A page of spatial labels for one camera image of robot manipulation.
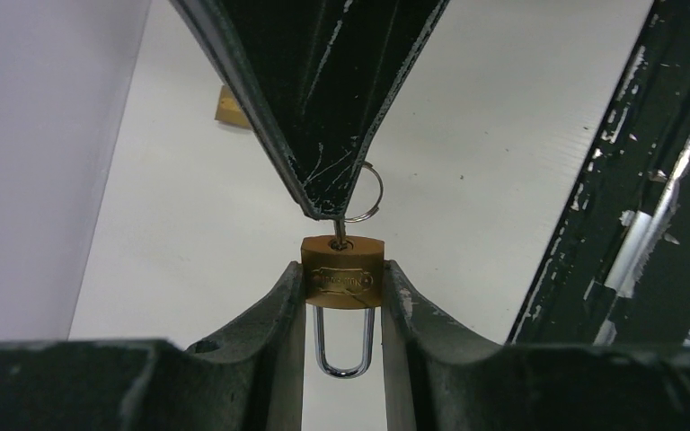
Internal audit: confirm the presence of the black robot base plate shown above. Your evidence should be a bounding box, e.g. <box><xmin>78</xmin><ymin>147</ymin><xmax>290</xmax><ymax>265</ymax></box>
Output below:
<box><xmin>509</xmin><ymin>1</ymin><xmax>690</xmax><ymax>346</ymax></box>

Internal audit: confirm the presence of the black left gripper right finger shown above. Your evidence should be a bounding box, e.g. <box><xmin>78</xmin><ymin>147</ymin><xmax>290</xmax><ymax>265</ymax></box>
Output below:
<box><xmin>382</xmin><ymin>260</ymin><xmax>690</xmax><ymax>430</ymax></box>

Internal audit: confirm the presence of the large brass padlock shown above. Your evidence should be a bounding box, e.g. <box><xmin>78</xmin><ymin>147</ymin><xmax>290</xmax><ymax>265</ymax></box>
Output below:
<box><xmin>215</xmin><ymin>85</ymin><xmax>252</xmax><ymax>130</ymax></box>

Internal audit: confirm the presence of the small brass padlock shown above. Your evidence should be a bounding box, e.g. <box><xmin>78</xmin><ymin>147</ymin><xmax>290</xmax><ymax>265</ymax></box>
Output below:
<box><xmin>301</xmin><ymin>235</ymin><xmax>385</xmax><ymax>379</ymax></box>

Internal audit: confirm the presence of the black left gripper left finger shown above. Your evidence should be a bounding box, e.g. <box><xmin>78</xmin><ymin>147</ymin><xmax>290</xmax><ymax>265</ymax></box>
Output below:
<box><xmin>0</xmin><ymin>262</ymin><xmax>305</xmax><ymax>430</ymax></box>

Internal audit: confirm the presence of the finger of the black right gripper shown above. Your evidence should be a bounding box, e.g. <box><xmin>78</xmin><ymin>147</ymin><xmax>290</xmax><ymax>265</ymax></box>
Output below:
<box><xmin>173</xmin><ymin>0</ymin><xmax>447</xmax><ymax>220</ymax></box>

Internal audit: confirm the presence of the small silver key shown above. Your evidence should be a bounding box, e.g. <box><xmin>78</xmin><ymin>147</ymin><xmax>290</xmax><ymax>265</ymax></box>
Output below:
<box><xmin>330</xmin><ymin>162</ymin><xmax>385</xmax><ymax>251</ymax></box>

